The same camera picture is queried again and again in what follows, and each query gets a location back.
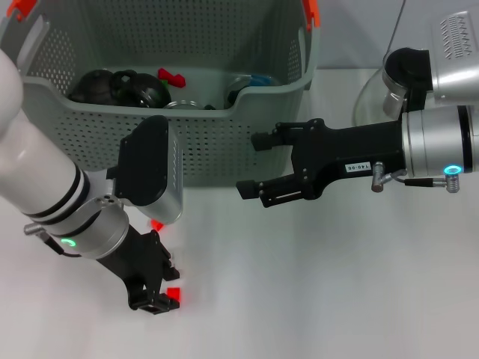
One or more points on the dark red long brick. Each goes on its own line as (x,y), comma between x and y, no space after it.
(164,73)

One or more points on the black clay teapot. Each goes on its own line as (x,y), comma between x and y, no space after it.
(93,86)

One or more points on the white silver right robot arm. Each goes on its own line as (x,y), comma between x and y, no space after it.
(434,142)

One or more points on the orange-red toy brick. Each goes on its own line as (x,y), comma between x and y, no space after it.
(179,80)

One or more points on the small red toy brick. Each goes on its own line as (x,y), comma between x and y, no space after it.
(157,225)
(175,293)

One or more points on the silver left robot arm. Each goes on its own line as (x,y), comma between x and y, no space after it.
(37,168)

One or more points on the grey-green perforated storage bin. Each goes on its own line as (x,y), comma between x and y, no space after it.
(224,149)

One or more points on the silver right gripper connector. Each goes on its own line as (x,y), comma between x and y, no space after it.
(378,179)

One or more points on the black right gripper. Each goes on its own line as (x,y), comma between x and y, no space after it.
(355,149)

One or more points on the silver vented right wrist box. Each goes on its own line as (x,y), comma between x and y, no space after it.
(456,63)

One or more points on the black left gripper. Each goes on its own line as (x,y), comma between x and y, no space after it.
(142,261)

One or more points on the blue toy plate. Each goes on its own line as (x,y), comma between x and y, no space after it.
(259,79)

